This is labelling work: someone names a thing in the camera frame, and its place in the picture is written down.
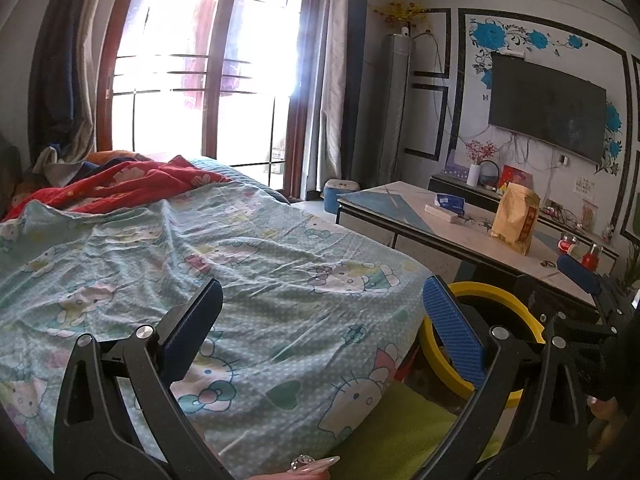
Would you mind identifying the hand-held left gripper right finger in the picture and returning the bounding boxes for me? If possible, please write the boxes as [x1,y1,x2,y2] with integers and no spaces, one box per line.
[415,275,590,480]

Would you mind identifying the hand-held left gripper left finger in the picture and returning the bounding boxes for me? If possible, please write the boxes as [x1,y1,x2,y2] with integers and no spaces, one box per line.
[52,277,236,480]

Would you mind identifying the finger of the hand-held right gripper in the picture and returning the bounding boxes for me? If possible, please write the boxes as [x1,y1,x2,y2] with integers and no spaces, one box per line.
[556,253,640,312]
[515,272,608,341]

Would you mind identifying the yellow rimmed black trash bin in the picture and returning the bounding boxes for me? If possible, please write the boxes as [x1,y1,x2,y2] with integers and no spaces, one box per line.
[419,282,547,407]

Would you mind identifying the person's right hand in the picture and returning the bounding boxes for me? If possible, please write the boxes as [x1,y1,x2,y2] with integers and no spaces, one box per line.
[584,394,627,457]

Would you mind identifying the person's left hand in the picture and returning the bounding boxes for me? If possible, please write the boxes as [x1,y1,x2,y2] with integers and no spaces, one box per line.
[244,454,342,480]

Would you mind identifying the yellow paper bag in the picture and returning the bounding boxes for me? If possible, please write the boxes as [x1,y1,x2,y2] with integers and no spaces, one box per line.
[490,182,542,257]

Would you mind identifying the light blue cartoon bedsheet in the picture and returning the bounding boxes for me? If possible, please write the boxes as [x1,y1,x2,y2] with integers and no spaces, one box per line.
[0,180,437,480]

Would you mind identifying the red gift box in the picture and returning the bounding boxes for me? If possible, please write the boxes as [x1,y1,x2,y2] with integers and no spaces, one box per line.
[500,165,534,192]

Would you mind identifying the yellow green cloth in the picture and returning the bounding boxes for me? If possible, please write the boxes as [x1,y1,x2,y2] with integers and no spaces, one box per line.
[327,380,503,480]

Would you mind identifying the television cabinet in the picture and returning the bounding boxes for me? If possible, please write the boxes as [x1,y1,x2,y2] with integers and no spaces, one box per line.
[430,171,622,262]

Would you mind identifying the red dried flowers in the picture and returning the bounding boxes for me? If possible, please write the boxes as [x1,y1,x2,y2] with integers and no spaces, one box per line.
[465,140,499,166]

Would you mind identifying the blue quilted bedspread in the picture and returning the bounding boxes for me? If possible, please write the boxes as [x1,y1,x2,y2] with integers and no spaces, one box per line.
[187,157,297,207]

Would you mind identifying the red printed blanket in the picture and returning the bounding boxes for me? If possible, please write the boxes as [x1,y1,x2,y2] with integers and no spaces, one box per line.
[5,155,234,222]

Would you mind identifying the blue stool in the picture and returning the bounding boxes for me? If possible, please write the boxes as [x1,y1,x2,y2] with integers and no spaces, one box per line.
[324,178,361,216]

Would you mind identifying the orange pillow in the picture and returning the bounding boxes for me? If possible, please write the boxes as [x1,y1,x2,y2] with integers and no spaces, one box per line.
[92,149,156,167]

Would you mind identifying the grey cloth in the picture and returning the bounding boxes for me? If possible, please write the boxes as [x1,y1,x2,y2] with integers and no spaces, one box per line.
[31,146,93,187]

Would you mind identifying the standing air conditioner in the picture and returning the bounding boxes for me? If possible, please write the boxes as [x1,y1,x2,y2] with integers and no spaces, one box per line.
[381,32,417,202]

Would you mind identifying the dark headboard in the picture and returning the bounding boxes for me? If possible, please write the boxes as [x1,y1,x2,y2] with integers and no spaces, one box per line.
[0,134,24,212]

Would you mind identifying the brown framed glass door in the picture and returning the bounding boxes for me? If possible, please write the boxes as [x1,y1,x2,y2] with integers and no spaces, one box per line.
[96,0,324,197]

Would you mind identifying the dark blue curtain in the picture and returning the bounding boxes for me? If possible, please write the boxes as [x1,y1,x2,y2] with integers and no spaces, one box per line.
[345,0,363,197]
[27,0,103,162]

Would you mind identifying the beige curtain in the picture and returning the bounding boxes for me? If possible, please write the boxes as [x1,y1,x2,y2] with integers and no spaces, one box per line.
[65,0,148,163]
[316,0,352,192]

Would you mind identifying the hanging red clothes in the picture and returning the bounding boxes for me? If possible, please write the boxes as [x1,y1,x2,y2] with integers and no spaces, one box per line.
[181,0,217,112]

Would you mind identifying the yellow artificial flowers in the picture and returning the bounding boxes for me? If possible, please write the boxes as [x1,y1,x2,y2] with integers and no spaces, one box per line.
[374,1,432,29]

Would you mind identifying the blue flower wall decal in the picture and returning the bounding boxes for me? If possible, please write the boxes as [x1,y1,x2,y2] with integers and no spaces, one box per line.
[467,17,586,92]
[597,101,625,177]

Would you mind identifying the wall mounted television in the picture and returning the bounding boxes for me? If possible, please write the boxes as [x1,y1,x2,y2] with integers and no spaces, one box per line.
[487,51,609,164]

